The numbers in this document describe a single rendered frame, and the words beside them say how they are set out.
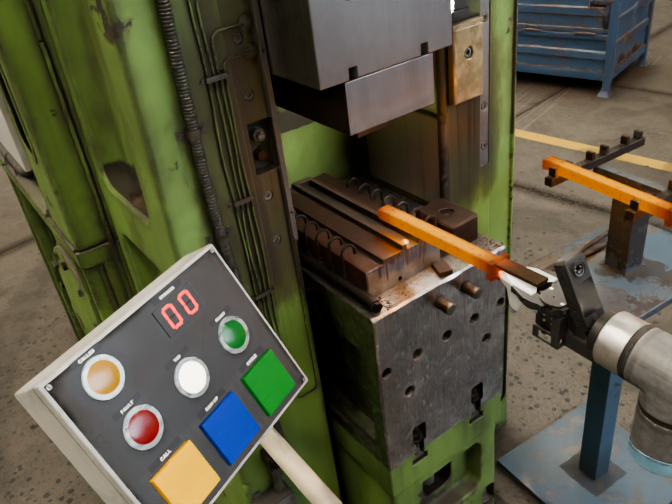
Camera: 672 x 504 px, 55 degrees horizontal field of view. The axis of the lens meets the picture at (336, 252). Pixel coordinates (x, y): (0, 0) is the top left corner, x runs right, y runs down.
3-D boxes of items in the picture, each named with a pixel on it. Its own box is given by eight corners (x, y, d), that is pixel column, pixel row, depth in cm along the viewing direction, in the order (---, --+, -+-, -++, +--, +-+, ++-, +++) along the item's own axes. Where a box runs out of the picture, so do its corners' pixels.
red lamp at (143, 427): (168, 436, 86) (160, 412, 84) (135, 454, 84) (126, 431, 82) (159, 422, 88) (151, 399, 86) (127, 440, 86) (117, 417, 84)
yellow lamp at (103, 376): (129, 387, 84) (120, 362, 82) (95, 404, 82) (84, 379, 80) (121, 374, 87) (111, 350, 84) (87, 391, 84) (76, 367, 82)
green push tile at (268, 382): (296, 384, 104) (270, 347, 103) (271, 416, 99) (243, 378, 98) (289, 385, 106) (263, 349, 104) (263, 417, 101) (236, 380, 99)
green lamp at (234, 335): (254, 343, 100) (249, 321, 98) (228, 357, 98) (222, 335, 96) (244, 333, 103) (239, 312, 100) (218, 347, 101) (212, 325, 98)
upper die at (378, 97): (434, 103, 122) (433, 52, 117) (350, 136, 113) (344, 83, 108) (310, 65, 152) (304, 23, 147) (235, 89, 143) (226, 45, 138)
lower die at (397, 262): (440, 260, 141) (439, 226, 136) (368, 299, 132) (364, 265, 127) (328, 199, 171) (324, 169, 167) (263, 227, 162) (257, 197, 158)
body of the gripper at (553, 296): (527, 333, 109) (588, 371, 100) (530, 292, 104) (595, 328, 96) (557, 313, 112) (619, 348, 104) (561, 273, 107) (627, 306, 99)
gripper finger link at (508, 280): (487, 300, 114) (530, 324, 108) (488, 273, 111) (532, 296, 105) (499, 293, 116) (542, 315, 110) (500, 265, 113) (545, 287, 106)
